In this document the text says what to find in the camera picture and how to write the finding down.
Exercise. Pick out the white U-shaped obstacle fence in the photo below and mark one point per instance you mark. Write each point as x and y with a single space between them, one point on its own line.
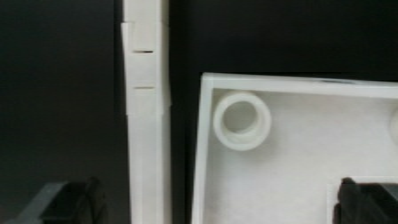
145 30

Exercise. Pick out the white square tabletop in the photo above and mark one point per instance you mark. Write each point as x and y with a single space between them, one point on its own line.
294 132

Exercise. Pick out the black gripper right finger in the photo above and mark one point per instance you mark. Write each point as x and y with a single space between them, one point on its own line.
367 203

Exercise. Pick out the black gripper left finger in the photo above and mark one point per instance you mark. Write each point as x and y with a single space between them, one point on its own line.
68 203

